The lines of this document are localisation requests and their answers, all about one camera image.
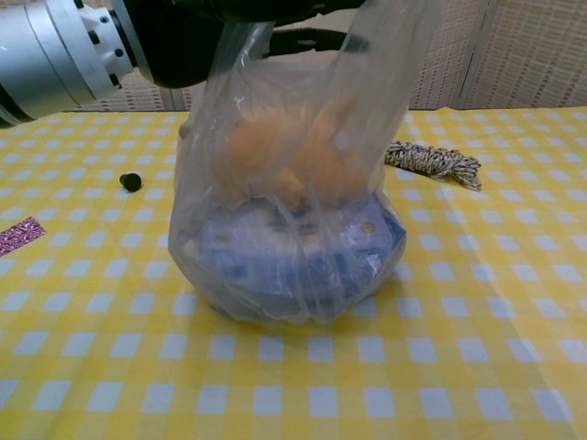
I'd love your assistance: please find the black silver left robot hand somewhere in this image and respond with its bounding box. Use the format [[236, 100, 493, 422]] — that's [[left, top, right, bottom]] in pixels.
[[109, 0, 372, 88]]

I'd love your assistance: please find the translucent plastic bag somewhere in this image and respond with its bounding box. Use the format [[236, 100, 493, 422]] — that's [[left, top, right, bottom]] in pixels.
[[172, 0, 436, 327]]

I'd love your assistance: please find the orange plush toy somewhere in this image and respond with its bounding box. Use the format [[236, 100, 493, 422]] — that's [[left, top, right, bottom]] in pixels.
[[214, 98, 373, 208]]

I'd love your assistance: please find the small black knob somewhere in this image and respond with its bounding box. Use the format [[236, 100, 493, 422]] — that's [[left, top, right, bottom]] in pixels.
[[118, 171, 143, 193]]

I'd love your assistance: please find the blue white tissue pack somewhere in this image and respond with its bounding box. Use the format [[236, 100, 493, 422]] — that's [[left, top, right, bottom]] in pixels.
[[195, 192, 407, 323]]

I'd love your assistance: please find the pink patterned card packet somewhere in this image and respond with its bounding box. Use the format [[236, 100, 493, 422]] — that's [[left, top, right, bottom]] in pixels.
[[0, 215, 48, 258]]

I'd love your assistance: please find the woven bamboo folding screen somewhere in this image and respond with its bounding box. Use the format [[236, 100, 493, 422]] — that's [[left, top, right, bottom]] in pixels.
[[59, 0, 587, 116]]

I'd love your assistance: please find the yellow white checkered tablecloth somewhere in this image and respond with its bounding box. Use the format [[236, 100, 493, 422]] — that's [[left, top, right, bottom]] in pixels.
[[0, 106, 587, 440]]

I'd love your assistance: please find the braided multicolour rope bundle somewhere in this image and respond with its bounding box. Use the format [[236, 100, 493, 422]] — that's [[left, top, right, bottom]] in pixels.
[[383, 140, 483, 192]]

